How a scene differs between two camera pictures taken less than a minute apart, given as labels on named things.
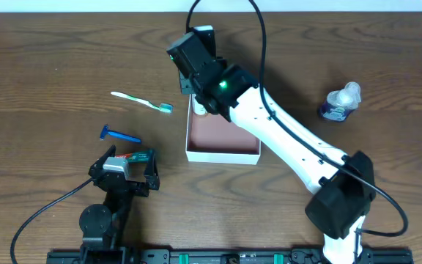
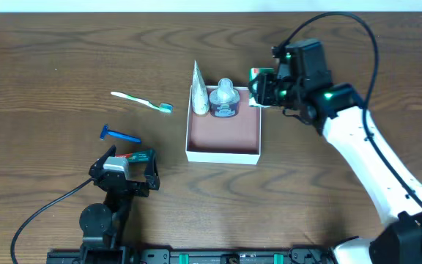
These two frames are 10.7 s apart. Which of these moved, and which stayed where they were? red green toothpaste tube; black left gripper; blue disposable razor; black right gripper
Moved: black right gripper
Stayed: blue disposable razor; black left gripper; red green toothpaste tube
